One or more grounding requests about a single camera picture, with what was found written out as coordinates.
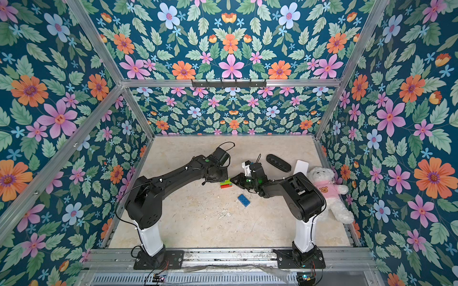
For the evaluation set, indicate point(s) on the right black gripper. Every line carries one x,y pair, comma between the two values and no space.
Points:
243,180

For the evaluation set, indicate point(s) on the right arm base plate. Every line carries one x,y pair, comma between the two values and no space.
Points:
294,259

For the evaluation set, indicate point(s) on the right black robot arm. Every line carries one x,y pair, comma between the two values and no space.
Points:
302,198

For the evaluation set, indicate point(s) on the black hook rail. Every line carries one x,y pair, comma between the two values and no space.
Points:
228,83

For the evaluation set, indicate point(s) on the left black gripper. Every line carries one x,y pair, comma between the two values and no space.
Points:
225,177

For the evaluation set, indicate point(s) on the small left circuit board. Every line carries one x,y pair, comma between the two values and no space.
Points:
158,278

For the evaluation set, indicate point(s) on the white teddy bear pink shirt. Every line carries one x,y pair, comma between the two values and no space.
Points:
324,180

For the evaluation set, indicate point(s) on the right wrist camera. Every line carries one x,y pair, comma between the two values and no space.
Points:
246,168

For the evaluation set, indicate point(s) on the white rectangular box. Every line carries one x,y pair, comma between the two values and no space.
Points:
301,167

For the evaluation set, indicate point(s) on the green circuit board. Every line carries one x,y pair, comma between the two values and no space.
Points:
306,279

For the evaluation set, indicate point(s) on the black oval remote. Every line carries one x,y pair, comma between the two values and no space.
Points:
278,163

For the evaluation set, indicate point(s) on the blue lego brick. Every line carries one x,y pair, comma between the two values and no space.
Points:
243,200

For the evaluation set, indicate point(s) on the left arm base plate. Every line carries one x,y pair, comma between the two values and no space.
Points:
170,259

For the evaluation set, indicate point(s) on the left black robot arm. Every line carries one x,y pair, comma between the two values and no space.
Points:
145,200

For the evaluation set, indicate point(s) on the lime green lego brick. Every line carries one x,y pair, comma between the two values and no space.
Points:
227,182

